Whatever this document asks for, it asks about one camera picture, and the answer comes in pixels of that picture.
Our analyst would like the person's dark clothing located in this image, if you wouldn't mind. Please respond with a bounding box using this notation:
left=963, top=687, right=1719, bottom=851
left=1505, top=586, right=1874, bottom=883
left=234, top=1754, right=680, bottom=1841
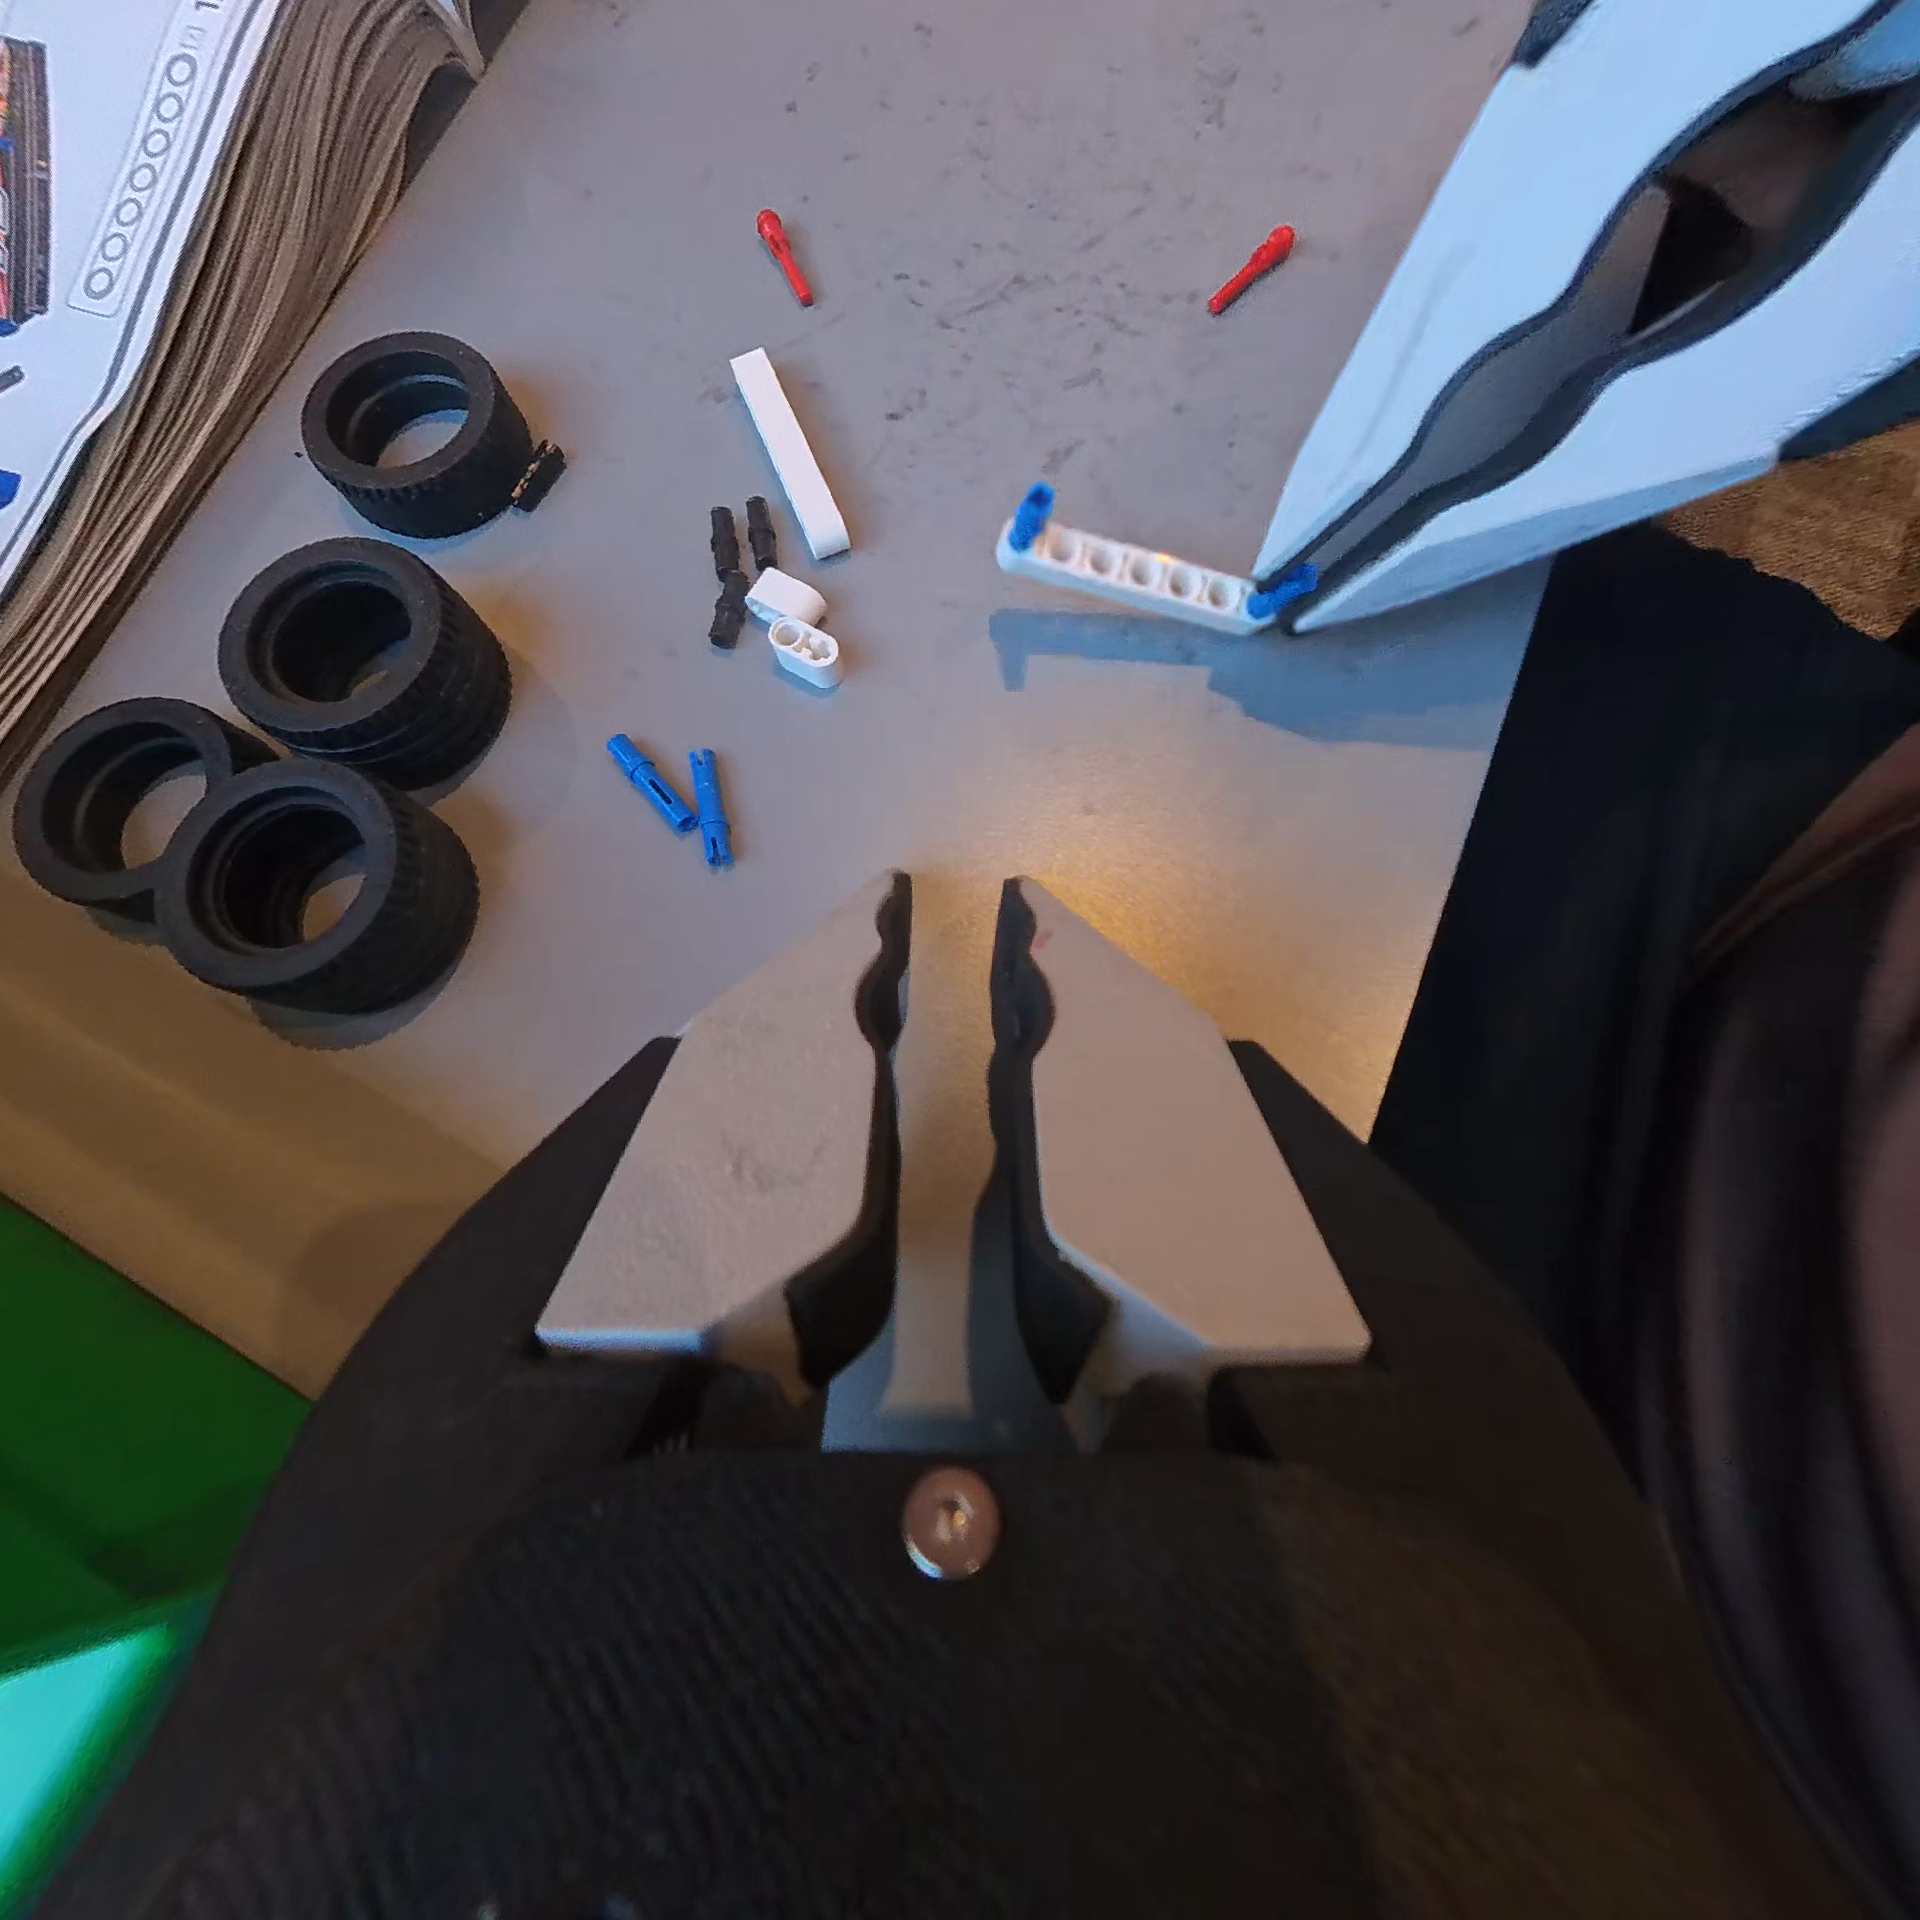
left=1371, top=527, right=1920, bottom=1920

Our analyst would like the green plastic bin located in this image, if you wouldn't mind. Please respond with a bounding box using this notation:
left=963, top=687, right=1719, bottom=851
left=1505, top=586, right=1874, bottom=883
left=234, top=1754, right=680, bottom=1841
left=0, top=1192, right=318, bottom=1920

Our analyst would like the white toy beam with holes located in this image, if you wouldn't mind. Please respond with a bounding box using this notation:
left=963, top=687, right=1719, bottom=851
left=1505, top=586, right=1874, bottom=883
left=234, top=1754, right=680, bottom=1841
left=994, top=515, right=1290, bottom=641

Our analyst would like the toy car instruction booklet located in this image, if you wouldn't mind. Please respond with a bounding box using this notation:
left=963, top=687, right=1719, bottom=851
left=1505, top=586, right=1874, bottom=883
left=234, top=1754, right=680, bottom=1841
left=0, top=0, right=489, bottom=783

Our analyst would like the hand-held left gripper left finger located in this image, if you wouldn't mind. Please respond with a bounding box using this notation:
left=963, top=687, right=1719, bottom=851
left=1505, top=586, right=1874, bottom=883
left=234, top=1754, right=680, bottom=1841
left=534, top=867, right=915, bottom=1390

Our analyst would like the thin white toy beam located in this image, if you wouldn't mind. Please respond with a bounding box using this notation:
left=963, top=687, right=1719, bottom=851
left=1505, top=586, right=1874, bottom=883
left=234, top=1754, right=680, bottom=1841
left=729, top=348, right=853, bottom=561

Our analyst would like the black toy tire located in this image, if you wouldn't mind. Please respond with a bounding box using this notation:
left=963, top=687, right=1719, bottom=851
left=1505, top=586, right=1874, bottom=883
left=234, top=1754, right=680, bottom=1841
left=216, top=537, right=512, bottom=799
left=158, top=758, right=482, bottom=1015
left=298, top=334, right=539, bottom=539
left=11, top=698, right=278, bottom=923

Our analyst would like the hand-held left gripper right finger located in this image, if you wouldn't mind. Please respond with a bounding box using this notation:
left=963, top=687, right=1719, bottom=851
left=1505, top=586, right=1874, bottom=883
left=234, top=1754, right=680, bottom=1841
left=987, top=878, right=1373, bottom=1408

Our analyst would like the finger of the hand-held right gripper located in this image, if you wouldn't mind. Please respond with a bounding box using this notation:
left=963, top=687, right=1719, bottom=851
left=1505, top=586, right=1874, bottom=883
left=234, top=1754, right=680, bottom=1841
left=1281, top=89, right=1920, bottom=641
left=1247, top=0, right=1898, bottom=594

